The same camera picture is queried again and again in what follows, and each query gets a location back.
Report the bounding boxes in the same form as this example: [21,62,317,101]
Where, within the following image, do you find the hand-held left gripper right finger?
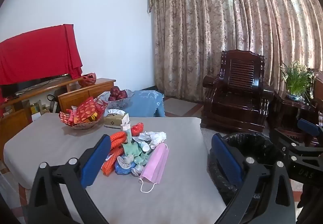
[211,133,296,224]

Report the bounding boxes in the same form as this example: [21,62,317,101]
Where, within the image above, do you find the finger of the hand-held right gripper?
[297,118,323,147]
[270,128,303,164]

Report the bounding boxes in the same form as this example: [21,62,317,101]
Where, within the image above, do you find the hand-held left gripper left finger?
[27,134,112,224]

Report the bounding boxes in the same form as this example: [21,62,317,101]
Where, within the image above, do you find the orange foam net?
[101,131,127,176]

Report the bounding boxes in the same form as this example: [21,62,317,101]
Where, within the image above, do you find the trash bin with black bag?
[207,132,285,205]

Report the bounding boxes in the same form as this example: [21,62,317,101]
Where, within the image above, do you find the blue plastic shoe cover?
[115,155,145,177]

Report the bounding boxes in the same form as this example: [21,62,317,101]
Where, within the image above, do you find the light green glove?
[122,136,152,164]

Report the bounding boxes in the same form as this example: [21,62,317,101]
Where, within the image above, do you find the pink face mask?
[138,143,169,193]

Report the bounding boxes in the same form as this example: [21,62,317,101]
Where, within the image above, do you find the person's right hand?
[297,184,323,224]

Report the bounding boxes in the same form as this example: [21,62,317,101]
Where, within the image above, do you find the dark wooden side table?
[267,90,313,137]

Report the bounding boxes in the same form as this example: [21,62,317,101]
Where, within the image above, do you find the wicker basket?
[61,113,105,130]

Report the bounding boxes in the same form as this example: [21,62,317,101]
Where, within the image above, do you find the dark wooden armchair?
[306,69,323,146]
[202,50,274,133]

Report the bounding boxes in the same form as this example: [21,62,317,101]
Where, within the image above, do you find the grey tablecloth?
[4,112,227,224]

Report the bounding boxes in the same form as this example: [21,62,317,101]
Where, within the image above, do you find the beige tissue box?
[104,109,130,129]

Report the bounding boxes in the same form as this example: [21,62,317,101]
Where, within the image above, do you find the potted narcissus plant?
[280,61,316,101]

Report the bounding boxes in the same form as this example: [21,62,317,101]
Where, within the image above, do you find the basket of red packets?
[59,97,108,125]

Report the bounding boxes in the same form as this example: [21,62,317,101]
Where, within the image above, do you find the red crumpled wrapper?
[131,122,144,137]

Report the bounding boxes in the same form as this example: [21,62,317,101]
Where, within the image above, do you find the glass fruit bowl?
[97,89,135,110]

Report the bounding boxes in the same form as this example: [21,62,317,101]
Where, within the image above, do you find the white crumpled tissue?
[138,131,167,150]

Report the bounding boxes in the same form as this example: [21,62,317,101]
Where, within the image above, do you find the wooden television cabinet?
[0,78,116,134]

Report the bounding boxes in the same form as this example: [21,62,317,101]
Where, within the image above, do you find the pile of red apples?
[108,86,128,101]

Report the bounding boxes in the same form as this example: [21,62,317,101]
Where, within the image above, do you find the blue patterned tablecloth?
[126,90,166,118]

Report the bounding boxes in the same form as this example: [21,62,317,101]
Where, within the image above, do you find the red decorative bowl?
[78,73,98,86]

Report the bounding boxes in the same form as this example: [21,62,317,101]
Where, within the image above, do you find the black television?
[0,75,70,99]

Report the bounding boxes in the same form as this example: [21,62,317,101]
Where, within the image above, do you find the red cloth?
[0,24,83,85]

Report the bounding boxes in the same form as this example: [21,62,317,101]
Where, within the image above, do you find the beige patterned curtain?
[148,0,323,103]

